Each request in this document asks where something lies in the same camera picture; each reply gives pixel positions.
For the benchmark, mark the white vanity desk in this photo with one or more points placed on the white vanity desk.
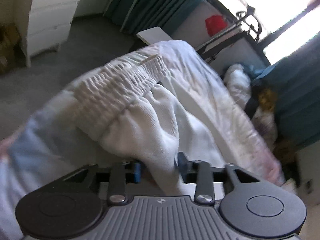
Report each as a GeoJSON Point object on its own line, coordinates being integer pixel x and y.
{"type": "Point", "coordinates": [43, 24]}

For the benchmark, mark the left teal curtain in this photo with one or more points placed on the left teal curtain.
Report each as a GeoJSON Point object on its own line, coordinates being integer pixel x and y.
{"type": "Point", "coordinates": [137, 15]}

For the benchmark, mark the window frame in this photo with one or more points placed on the window frame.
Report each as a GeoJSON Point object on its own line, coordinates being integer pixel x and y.
{"type": "Point", "coordinates": [285, 25]}

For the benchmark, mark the teal curtain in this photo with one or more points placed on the teal curtain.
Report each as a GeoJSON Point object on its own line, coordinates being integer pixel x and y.
{"type": "Point", "coordinates": [295, 79]}
{"type": "Point", "coordinates": [137, 15]}

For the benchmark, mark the red cloth on machine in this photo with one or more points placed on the red cloth on machine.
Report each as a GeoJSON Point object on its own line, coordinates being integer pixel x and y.
{"type": "Point", "coordinates": [215, 24]}

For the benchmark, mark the folded exercise machine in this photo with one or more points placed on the folded exercise machine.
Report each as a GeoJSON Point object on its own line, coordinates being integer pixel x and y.
{"type": "Point", "coordinates": [228, 36]}

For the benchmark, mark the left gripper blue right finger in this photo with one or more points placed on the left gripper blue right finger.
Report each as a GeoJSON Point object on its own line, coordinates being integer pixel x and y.
{"type": "Point", "coordinates": [198, 173]}

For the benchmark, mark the right teal curtain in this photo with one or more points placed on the right teal curtain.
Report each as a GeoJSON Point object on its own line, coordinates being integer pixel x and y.
{"type": "Point", "coordinates": [295, 79]}

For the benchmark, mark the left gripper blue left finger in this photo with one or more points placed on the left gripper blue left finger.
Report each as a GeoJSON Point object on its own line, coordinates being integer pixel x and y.
{"type": "Point", "coordinates": [122, 174]}

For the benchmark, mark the white clothes pile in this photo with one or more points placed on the white clothes pile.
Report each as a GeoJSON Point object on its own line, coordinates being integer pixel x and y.
{"type": "Point", "coordinates": [245, 93]}

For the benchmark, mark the yellow garment on pile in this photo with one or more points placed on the yellow garment on pile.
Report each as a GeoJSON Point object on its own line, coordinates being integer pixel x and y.
{"type": "Point", "coordinates": [267, 100]}

